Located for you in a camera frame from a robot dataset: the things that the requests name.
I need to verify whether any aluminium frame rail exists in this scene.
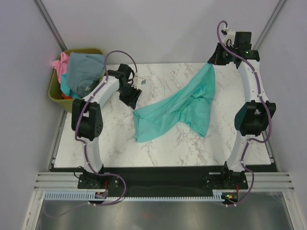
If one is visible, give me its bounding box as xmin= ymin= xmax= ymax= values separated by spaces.
xmin=34 ymin=172 xmax=294 ymax=192

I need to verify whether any olive green laundry bin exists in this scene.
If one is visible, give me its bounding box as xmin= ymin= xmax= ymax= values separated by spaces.
xmin=48 ymin=48 xmax=104 ymax=113

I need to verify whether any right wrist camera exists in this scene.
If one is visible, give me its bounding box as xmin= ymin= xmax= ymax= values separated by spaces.
xmin=221 ymin=28 xmax=236 ymax=46

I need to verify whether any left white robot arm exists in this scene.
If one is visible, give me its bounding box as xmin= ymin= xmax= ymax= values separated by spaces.
xmin=71 ymin=64 xmax=142 ymax=188

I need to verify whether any orange red garment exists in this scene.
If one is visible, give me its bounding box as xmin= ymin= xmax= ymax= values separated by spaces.
xmin=61 ymin=93 xmax=72 ymax=100

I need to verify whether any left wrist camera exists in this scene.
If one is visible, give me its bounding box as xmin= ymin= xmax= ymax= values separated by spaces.
xmin=132 ymin=76 xmax=146 ymax=88

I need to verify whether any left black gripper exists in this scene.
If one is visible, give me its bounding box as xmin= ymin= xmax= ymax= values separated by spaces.
xmin=118 ymin=84 xmax=142 ymax=110

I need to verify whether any light blue cable duct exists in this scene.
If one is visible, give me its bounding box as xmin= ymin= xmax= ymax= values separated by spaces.
xmin=44 ymin=191 xmax=224 ymax=202

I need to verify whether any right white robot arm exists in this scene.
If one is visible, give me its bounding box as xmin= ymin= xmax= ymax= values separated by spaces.
xmin=208 ymin=28 xmax=276 ymax=189

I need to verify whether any teal t shirt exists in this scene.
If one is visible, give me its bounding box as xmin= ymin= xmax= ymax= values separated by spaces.
xmin=133 ymin=64 xmax=215 ymax=142

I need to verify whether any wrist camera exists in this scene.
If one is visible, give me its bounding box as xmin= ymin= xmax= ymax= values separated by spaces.
xmin=132 ymin=76 xmax=146 ymax=88
xmin=221 ymin=28 xmax=236 ymax=46

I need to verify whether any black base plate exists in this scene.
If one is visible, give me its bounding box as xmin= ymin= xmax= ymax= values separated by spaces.
xmin=78 ymin=166 xmax=248 ymax=198

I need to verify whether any grey blue t shirt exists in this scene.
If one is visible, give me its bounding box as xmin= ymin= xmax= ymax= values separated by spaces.
xmin=66 ymin=52 xmax=105 ymax=98

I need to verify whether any pink t shirt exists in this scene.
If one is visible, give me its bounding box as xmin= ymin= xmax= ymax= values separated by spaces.
xmin=51 ymin=52 xmax=70 ymax=83

